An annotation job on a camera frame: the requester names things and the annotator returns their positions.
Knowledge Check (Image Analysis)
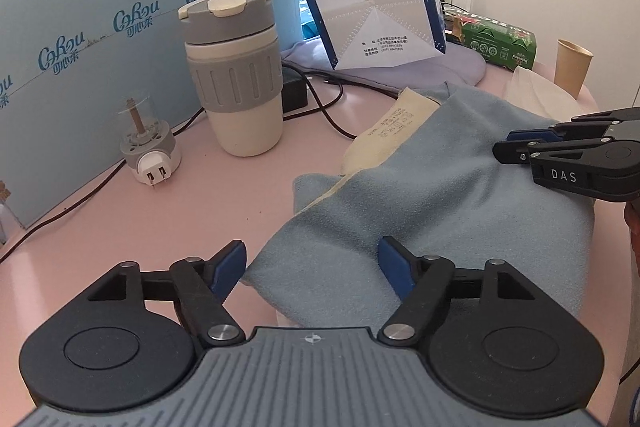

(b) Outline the white plug adapter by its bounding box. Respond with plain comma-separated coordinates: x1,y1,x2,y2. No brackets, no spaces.
119,96,182,188

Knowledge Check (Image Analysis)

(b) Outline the black power brick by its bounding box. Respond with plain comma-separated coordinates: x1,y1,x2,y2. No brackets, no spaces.
281,66,309,114

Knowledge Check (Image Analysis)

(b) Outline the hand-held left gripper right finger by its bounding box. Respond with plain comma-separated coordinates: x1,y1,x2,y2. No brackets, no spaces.
377,236,540,349

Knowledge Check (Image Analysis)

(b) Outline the brown paper cup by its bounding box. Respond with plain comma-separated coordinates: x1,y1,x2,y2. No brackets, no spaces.
554,39,595,100

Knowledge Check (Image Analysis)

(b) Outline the grey-blue sweatshirt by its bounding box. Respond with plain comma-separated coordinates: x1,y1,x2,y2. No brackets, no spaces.
240,82,596,328

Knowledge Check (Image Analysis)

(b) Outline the black cable beside cup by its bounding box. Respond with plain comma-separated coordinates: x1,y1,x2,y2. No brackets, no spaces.
282,62,401,140

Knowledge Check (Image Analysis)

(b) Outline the light blue cardboard box right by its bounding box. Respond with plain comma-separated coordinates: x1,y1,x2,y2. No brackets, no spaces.
0,0,321,228

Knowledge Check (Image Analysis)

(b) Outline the white tissue paper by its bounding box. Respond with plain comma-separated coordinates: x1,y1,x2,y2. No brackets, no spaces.
504,66,583,120

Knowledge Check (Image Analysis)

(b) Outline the white cup grey lid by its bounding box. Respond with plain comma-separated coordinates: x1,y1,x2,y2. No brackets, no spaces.
177,0,285,158

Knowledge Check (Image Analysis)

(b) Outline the green patterned packet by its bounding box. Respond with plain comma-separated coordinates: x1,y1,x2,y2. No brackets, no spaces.
444,6,538,70

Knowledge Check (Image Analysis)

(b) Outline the grey fabric pouch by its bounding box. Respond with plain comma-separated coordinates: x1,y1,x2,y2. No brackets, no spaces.
280,39,487,96

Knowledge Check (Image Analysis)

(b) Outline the person's right hand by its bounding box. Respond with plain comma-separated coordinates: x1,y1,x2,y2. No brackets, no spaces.
625,202,640,269

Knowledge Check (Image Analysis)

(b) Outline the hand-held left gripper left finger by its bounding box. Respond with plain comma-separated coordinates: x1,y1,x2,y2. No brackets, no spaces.
86,239,248,349

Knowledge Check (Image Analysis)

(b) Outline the thick black cable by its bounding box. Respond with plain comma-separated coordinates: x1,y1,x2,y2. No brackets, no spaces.
0,107,207,263

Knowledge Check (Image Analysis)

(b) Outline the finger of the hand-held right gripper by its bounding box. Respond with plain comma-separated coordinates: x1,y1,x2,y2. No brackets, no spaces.
506,106,640,144
492,136,620,166

